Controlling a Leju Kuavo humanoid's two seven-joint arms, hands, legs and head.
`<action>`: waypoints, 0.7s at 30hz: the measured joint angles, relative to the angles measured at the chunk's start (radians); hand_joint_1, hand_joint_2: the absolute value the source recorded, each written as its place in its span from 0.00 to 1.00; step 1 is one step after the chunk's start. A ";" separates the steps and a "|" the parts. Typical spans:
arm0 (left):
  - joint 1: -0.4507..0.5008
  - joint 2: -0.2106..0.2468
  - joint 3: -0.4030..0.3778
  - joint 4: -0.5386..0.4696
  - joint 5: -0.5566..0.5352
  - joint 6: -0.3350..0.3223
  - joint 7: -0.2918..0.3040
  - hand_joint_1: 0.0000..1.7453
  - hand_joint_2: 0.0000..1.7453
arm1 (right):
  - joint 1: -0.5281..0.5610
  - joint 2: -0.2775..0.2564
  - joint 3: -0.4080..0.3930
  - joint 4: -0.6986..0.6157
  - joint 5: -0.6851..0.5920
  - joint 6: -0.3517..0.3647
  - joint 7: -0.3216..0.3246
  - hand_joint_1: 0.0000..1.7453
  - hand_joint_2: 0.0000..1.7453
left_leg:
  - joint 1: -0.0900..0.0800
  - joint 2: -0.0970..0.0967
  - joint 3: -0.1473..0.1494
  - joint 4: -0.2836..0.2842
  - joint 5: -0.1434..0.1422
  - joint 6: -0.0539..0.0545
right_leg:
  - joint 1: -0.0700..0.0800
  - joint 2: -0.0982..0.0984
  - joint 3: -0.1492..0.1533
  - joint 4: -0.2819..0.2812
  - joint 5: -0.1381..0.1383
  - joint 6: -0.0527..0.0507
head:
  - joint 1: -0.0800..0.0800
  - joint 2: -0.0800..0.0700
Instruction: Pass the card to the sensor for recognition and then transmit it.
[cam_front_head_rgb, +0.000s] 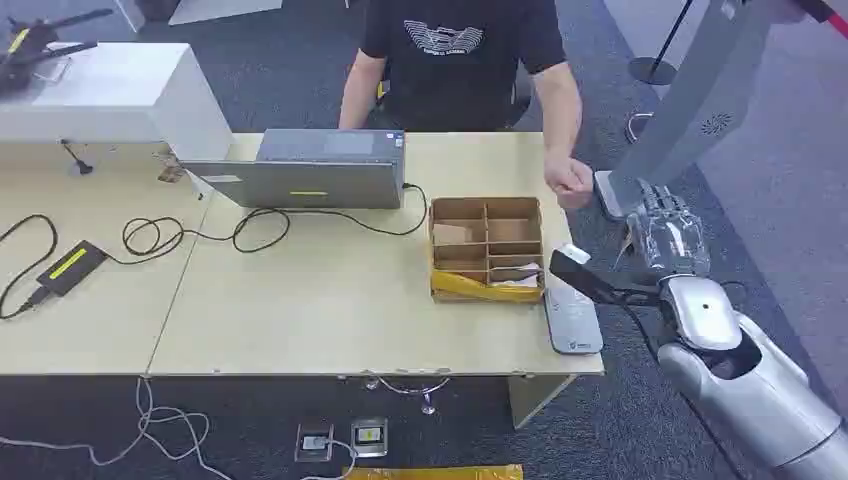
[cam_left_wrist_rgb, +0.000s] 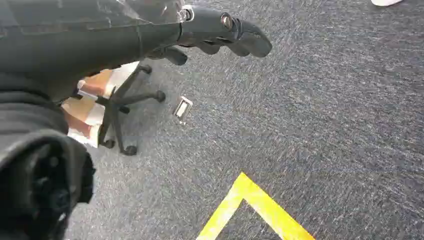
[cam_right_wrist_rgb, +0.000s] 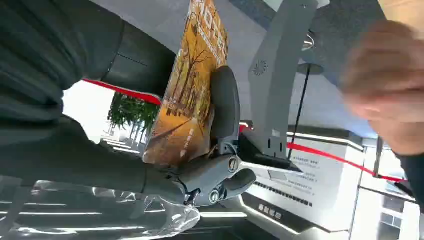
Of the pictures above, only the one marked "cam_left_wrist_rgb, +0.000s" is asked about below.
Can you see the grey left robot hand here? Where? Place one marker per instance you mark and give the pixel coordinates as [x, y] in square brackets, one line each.
[82, 39]

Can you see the white and orange sheet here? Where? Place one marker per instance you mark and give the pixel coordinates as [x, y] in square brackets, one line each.
[89, 106]

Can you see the black office chair base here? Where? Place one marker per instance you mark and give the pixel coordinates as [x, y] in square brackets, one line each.
[116, 102]

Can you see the metal floor socket plate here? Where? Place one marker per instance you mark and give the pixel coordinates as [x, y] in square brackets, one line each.
[182, 109]

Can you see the yellow floor tape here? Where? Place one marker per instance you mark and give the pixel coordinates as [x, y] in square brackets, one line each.
[255, 202]

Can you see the white object on floor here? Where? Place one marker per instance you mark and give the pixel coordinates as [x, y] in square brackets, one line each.
[386, 2]

